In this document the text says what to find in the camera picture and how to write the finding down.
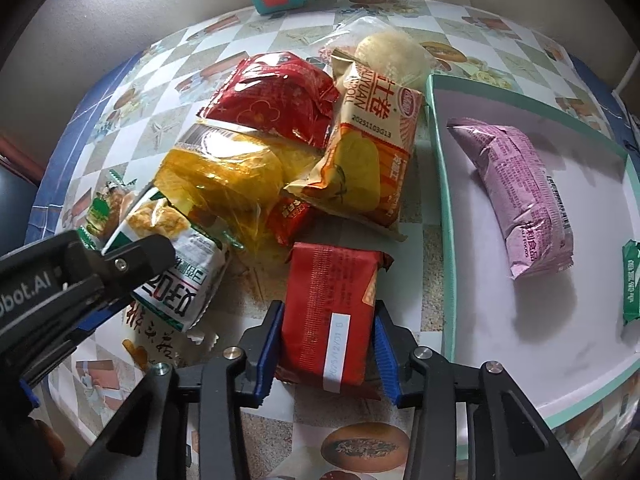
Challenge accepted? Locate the small red snack packet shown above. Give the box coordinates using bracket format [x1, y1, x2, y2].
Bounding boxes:
[265, 197, 316, 247]

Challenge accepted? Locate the bun in clear bag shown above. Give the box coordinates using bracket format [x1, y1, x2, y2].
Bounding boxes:
[320, 15, 441, 91]

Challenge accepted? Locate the green and white snack packet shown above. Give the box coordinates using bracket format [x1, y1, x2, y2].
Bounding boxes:
[85, 180, 236, 348]

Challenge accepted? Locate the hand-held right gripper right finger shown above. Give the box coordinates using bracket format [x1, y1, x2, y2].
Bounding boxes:
[372, 301, 576, 480]

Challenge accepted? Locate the yellow clear snack bag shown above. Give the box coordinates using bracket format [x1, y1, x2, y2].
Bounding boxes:
[152, 120, 323, 261]

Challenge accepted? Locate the checkered printed tablecloth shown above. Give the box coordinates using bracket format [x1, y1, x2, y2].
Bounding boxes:
[27, 0, 640, 480]

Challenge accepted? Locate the white box with teal rim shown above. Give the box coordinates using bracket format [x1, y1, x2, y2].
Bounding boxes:
[424, 74, 640, 421]

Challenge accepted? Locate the white metal rack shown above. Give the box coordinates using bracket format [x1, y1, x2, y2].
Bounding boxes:
[612, 57, 640, 126]

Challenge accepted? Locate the orange and cream snack packet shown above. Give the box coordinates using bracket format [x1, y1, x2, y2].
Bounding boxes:
[282, 47, 423, 241]

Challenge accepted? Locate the large red snack packet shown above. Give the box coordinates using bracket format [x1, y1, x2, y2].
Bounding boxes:
[197, 52, 341, 150]

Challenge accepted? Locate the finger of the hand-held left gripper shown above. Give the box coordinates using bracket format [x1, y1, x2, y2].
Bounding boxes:
[62, 237, 177, 307]
[0, 300, 134, 407]

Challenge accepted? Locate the red rectangular snack packet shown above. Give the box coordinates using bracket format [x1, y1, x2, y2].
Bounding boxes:
[274, 242, 395, 392]

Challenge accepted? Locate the small green snack packet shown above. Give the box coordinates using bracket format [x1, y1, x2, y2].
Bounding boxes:
[621, 240, 640, 325]

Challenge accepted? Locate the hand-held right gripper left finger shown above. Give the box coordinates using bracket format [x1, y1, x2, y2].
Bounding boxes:
[70, 301, 286, 480]

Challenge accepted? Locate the pink snack packet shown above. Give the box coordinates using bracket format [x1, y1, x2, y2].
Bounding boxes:
[446, 117, 575, 278]

